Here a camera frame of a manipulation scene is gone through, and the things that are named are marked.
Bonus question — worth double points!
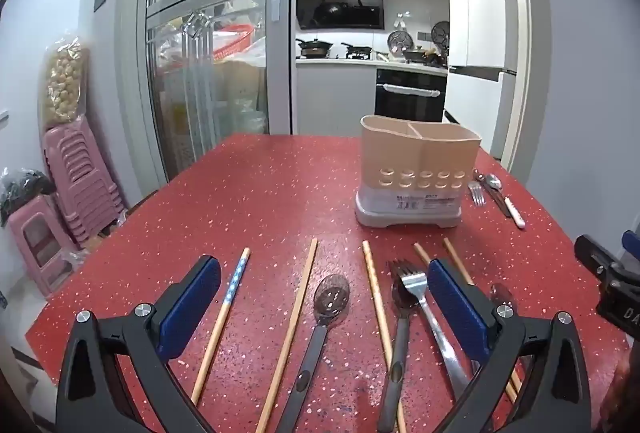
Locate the black frying pan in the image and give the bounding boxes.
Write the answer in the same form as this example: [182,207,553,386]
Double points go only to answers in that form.
[341,42,374,60]

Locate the dark round spoon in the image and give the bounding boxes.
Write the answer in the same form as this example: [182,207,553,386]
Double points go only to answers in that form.
[489,283,518,315]

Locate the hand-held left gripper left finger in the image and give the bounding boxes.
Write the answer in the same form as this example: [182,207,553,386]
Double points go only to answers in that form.
[56,254,222,433]

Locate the black wok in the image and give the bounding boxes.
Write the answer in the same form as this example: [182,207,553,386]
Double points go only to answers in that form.
[296,38,335,59]

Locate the clear bag of nuts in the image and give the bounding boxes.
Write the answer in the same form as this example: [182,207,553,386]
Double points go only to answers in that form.
[40,38,90,130]

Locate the black plastic fork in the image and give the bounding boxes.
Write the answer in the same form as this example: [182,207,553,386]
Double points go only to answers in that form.
[377,259,426,433]

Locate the blue dotted wooden chopstick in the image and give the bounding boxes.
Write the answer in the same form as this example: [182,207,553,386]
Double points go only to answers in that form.
[191,247,251,405]

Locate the dark handled steel spoon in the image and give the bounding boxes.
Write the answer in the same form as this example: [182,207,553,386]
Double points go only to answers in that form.
[472,169,512,218]

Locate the white refrigerator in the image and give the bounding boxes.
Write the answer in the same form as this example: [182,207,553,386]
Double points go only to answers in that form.
[442,0,518,160]

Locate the dark slotted spoon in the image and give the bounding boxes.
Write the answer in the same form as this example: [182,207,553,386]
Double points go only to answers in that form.
[272,274,351,433]

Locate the plain wooden chopstick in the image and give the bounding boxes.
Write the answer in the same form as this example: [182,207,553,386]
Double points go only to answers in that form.
[443,238,524,395]
[413,242,519,404]
[256,238,319,433]

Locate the spiral patterned wooden chopstick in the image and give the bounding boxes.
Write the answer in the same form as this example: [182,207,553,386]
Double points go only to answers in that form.
[362,240,407,433]

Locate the black plastic bag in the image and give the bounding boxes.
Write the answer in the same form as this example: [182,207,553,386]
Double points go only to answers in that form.
[0,168,55,225]

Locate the white handled steel spoon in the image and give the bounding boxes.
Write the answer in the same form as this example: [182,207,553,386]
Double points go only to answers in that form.
[486,173,527,229]

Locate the large steel fork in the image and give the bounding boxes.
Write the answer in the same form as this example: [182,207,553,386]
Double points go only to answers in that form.
[400,274,472,403]

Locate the single pink stool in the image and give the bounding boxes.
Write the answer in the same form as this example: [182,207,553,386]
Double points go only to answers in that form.
[6,194,81,298]

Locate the black built-in oven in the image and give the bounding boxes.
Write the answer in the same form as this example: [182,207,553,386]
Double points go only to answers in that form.
[375,68,447,123]

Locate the glass sliding door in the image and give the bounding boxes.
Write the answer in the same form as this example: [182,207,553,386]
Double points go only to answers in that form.
[122,0,296,186]

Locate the beige cutlery holder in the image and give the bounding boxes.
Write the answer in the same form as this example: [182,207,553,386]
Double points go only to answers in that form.
[354,114,482,230]

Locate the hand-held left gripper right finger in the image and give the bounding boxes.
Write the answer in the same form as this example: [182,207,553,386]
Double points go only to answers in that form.
[426,258,592,433]

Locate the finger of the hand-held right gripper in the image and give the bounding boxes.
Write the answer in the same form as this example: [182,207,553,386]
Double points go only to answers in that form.
[574,234,622,282]
[621,229,640,260]

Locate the stack of pink stools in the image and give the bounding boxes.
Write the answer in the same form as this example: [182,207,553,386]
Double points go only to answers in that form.
[42,117,126,245]

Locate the black range hood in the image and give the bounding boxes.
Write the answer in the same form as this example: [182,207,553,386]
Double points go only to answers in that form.
[296,0,385,31]

